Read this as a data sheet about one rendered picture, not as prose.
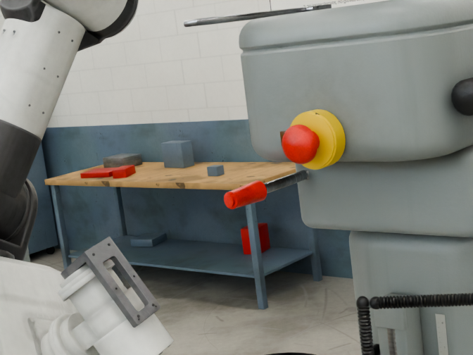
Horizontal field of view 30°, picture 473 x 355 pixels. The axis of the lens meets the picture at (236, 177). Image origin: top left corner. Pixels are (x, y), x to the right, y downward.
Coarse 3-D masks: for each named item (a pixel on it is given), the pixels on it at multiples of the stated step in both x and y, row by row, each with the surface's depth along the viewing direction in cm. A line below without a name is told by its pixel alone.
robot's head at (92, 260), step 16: (112, 240) 86; (80, 256) 84; (96, 256) 84; (112, 256) 85; (64, 272) 86; (80, 272) 85; (96, 272) 84; (128, 272) 85; (64, 288) 85; (112, 288) 83; (144, 288) 86; (128, 304) 84; (144, 304) 86; (128, 320) 84
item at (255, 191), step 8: (288, 176) 103; (296, 176) 104; (304, 176) 105; (248, 184) 98; (256, 184) 98; (264, 184) 100; (272, 184) 101; (280, 184) 102; (288, 184) 103; (232, 192) 96; (240, 192) 96; (248, 192) 97; (256, 192) 97; (264, 192) 98; (224, 200) 96; (232, 200) 95; (240, 200) 96; (248, 200) 97; (256, 200) 98; (232, 208) 96
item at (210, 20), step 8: (288, 8) 105; (296, 8) 106; (304, 8) 107; (312, 8) 107; (320, 8) 108; (224, 16) 96; (232, 16) 97; (240, 16) 98; (248, 16) 99; (256, 16) 100; (264, 16) 101; (184, 24) 93; (192, 24) 93; (200, 24) 93; (208, 24) 94
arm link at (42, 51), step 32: (32, 0) 99; (0, 32) 102; (32, 32) 100; (64, 32) 102; (0, 64) 100; (32, 64) 100; (64, 64) 103; (0, 96) 99; (32, 96) 100; (32, 128) 100
